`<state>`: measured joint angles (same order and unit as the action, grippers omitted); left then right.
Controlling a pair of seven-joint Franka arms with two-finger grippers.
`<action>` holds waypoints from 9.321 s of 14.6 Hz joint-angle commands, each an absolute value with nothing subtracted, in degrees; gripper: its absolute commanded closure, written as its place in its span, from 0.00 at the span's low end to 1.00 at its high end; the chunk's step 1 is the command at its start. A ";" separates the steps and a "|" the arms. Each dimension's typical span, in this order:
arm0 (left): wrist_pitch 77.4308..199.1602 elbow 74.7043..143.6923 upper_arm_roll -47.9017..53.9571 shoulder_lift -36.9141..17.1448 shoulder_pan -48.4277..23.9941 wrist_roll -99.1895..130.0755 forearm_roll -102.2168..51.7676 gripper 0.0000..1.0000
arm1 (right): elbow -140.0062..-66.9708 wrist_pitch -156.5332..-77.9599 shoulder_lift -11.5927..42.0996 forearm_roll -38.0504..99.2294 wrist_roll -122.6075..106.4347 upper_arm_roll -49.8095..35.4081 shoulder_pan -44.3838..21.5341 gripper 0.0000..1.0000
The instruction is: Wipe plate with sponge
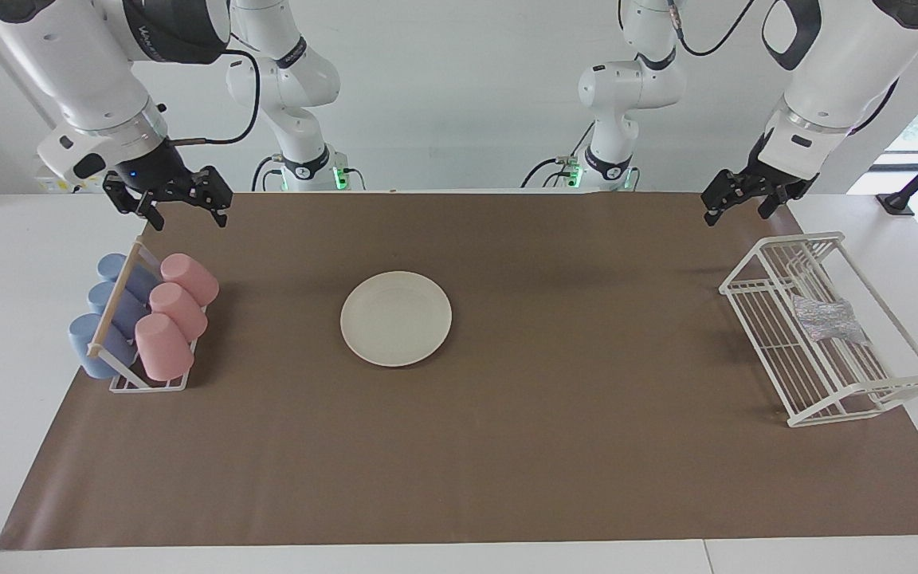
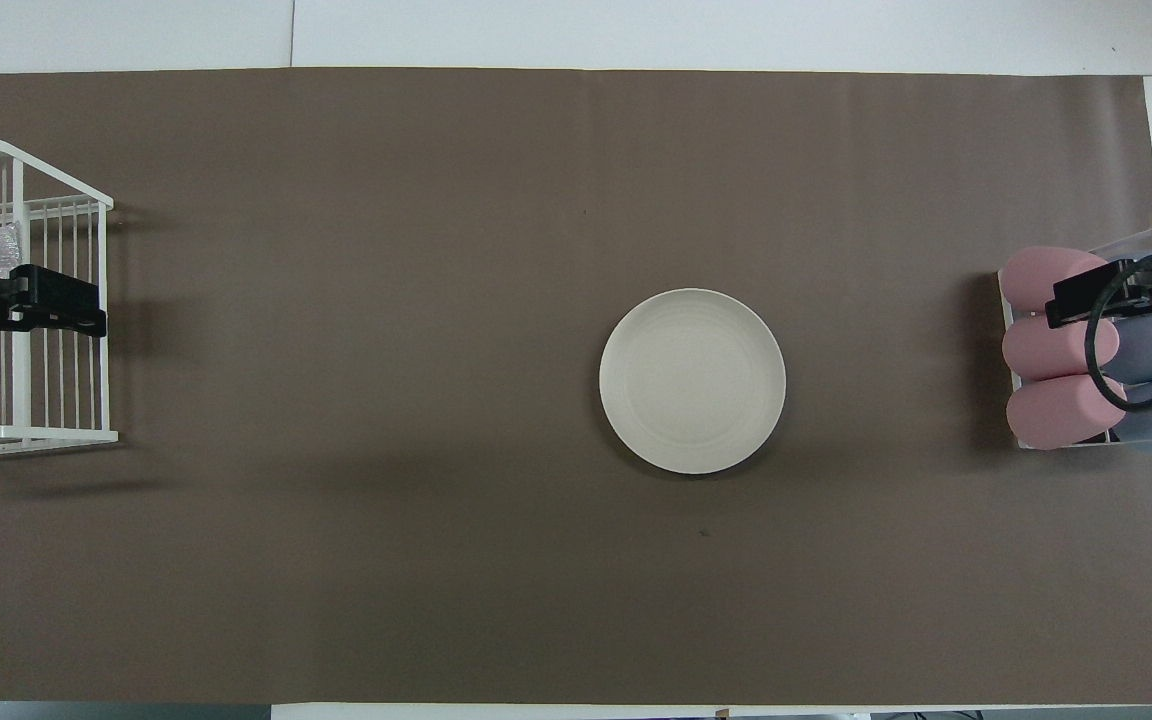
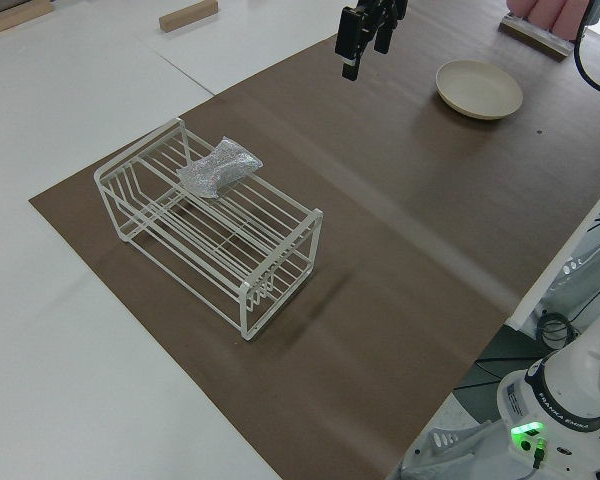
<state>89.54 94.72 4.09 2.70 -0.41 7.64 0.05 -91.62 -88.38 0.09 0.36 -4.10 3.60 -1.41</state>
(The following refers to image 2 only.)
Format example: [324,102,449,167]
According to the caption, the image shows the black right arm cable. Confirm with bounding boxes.
[1084,250,1152,413]

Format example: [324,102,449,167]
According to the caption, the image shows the brown table mat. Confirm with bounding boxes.
[0,66,1152,706]

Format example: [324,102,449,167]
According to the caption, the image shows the pink cup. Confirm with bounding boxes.
[1006,373,1129,451]
[1002,316,1122,381]
[999,246,1109,313]

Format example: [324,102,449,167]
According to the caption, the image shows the white wire dish rack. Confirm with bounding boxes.
[0,138,120,458]

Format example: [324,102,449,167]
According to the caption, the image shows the white round plate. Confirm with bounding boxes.
[599,288,788,475]

